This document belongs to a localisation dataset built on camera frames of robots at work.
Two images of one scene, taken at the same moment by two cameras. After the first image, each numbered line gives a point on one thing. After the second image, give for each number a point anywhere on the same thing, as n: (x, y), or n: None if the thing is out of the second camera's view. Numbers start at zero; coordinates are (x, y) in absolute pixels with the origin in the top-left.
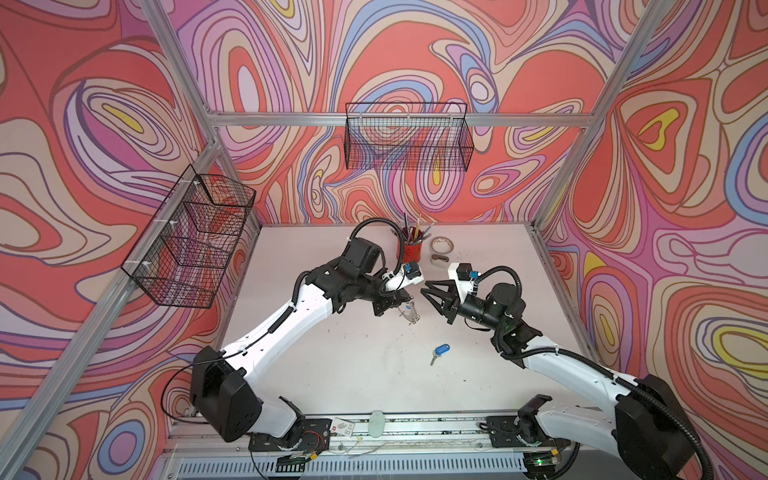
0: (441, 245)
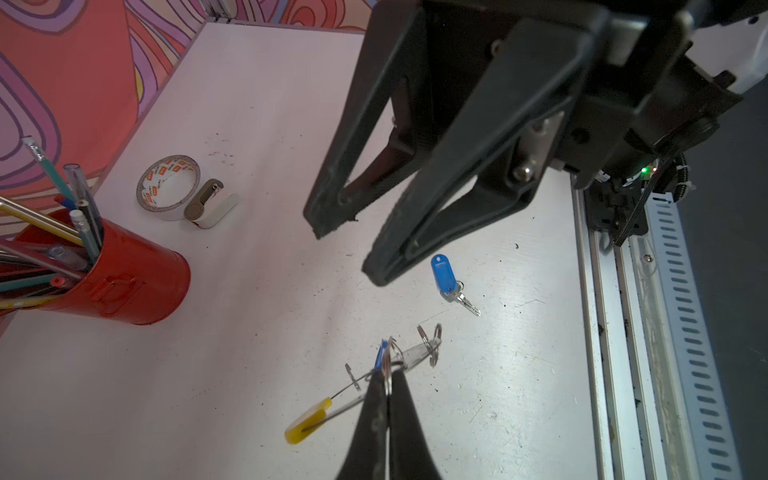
0: (166, 184)
